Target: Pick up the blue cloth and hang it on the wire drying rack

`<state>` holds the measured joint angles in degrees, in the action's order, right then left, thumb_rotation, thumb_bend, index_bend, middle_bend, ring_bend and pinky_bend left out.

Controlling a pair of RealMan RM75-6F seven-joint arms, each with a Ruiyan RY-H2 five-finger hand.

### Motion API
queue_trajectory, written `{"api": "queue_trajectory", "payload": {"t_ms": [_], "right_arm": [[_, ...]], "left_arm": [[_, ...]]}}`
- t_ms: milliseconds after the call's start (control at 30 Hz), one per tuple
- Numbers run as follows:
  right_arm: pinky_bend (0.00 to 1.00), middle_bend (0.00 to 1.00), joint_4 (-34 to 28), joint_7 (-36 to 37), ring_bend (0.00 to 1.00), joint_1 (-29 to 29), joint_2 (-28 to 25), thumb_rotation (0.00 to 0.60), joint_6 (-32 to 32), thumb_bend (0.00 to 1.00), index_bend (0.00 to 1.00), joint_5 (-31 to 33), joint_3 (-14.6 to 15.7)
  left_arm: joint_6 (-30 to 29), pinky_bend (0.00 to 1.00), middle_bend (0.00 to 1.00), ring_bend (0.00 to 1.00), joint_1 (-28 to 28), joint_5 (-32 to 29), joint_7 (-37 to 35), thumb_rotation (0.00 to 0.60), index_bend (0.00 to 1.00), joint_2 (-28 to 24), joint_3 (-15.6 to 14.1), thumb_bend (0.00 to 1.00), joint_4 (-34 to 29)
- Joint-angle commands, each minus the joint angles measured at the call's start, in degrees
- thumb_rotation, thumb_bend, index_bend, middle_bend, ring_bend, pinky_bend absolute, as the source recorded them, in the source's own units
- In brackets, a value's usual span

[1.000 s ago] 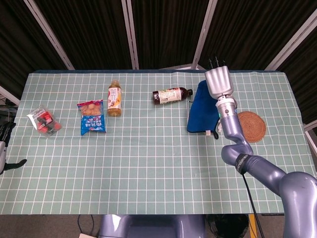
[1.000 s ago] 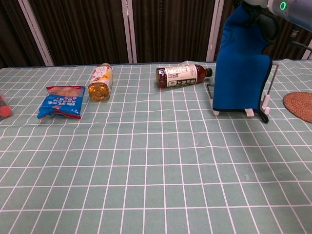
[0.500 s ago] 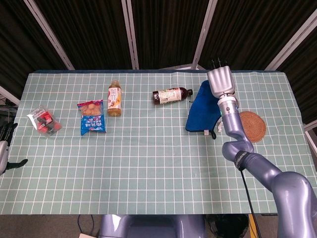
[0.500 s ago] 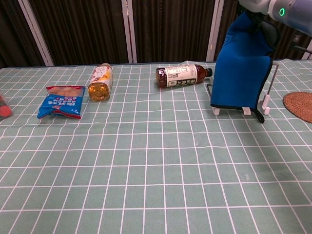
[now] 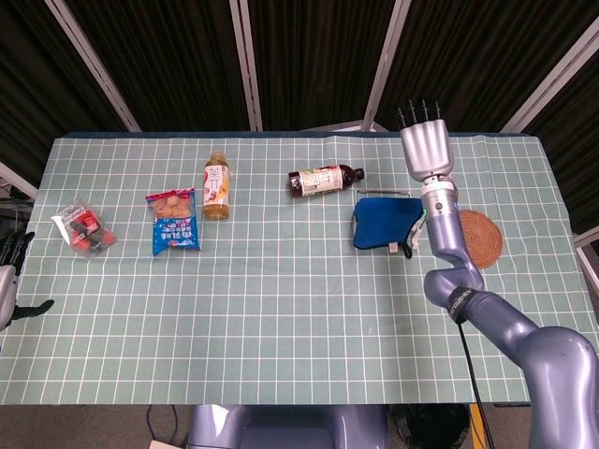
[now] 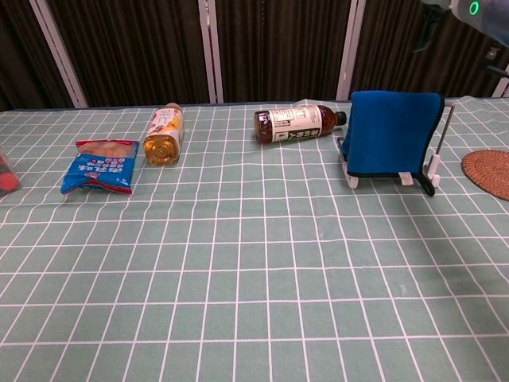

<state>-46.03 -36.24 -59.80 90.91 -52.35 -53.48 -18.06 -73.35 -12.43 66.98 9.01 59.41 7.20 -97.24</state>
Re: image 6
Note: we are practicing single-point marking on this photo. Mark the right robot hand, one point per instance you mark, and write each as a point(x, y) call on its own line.
point(427, 24)

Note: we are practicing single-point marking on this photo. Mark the green checkered tablecloth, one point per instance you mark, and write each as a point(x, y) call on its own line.
point(199, 278)

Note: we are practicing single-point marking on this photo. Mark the clear bag of red items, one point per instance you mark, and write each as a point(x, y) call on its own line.
point(8, 179)

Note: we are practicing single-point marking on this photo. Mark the dark tea bottle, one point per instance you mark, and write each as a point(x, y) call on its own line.
point(290, 123)

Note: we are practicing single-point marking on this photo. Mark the white metal frame post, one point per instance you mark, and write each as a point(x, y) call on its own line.
point(59, 55)
point(350, 51)
point(502, 85)
point(210, 51)

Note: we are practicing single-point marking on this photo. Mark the dark blue cloth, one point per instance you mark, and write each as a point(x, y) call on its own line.
point(385, 135)

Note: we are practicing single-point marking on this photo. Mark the round woven brown coaster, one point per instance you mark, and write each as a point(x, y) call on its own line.
point(491, 173)

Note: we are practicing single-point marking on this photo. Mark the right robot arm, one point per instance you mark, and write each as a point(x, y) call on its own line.
point(493, 16)

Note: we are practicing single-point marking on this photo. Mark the black pleated curtain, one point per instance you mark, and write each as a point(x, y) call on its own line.
point(24, 51)
point(135, 51)
point(397, 51)
point(278, 51)

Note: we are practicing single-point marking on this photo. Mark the blue snack bag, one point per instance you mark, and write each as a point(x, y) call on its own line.
point(99, 171)

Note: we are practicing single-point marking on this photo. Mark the yellow tea bottle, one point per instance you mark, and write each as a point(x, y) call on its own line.
point(163, 147)

